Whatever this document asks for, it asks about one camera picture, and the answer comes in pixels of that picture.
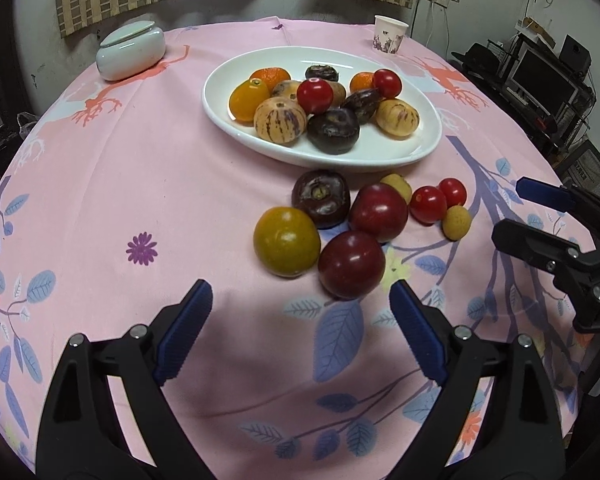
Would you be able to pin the clear plastic bag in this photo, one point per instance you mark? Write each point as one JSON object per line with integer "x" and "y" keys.
{"x": 26, "y": 124}

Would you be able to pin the white lidded ceramic jar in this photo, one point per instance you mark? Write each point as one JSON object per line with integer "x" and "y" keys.
{"x": 130, "y": 52}

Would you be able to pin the large red tomato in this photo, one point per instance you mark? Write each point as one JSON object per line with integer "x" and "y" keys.
{"x": 315, "y": 96}

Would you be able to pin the dark red plum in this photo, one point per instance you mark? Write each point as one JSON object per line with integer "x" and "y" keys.
{"x": 351, "y": 266}
{"x": 378, "y": 213}

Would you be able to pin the yellow-orange oval fruit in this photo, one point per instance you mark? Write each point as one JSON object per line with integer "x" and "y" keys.
{"x": 247, "y": 101}

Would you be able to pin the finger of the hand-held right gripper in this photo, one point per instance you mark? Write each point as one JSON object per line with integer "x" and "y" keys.
{"x": 545, "y": 193}
{"x": 527, "y": 242}

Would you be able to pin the orange tangerine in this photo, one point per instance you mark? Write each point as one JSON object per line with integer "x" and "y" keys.
{"x": 270, "y": 75}
{"x": 361, "y": 81}

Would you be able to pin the white oval plate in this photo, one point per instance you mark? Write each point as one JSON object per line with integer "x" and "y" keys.
{"x": 390, "y": 152}

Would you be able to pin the pink printed tablecloth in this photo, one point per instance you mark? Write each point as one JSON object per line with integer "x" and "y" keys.
{"x": 155, "y": 185}

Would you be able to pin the small red tomato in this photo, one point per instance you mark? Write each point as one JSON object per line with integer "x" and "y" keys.
{"x": 453, "y": 191}
{"x": 386, "y": 83}
{"x": 427, "y": 205}

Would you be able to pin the large cardboard box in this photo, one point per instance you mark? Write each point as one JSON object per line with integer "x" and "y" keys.
{"x": 587, "y": 162}

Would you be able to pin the small cardboard box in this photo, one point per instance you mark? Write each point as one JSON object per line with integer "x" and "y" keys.
{"x": 535, "y": 30}

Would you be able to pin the tan round fruit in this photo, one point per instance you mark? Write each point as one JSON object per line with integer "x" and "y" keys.
{"x": 286, "y": 89}
{"x": 338, "y": 92}

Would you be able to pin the printed paper cup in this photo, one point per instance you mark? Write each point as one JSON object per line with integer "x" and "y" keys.
{"x": 390, "y": 35}

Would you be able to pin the computer monitor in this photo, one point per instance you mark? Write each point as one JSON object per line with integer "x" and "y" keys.
{"x": 542, "y": 79}

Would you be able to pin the yellow-green round fruit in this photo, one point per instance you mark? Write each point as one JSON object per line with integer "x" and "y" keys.
{"x": 286, "y": 242}

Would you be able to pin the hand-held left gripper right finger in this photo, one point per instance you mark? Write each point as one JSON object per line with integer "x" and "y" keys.
{"x": 420, "y": 332}

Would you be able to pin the black media stand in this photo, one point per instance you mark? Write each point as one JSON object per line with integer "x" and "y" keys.
{"x": 530, "y": 120}

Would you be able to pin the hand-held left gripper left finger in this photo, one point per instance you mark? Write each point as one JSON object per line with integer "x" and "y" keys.
{"x": 182, "y": 332}

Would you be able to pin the black speaker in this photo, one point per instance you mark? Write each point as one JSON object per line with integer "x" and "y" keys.
{"x": 576, "y": 53}

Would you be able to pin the striped pepino melon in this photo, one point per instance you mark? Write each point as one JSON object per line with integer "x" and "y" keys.
{"x": 280, "y": 122}
{"x": 398, "y": 118}

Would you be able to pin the dark purple mangosteen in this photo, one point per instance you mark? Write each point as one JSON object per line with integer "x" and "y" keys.
{"x": 321, "y": 72}
{"x": 321, "y": 200}
{"x": 333, "y": 132}
{"x": 362, "y": 104}

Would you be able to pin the small yellow fruit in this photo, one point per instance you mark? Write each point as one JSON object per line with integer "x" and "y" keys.
{"x": 397, "y": 186}
{"x": 456, "y": 221}

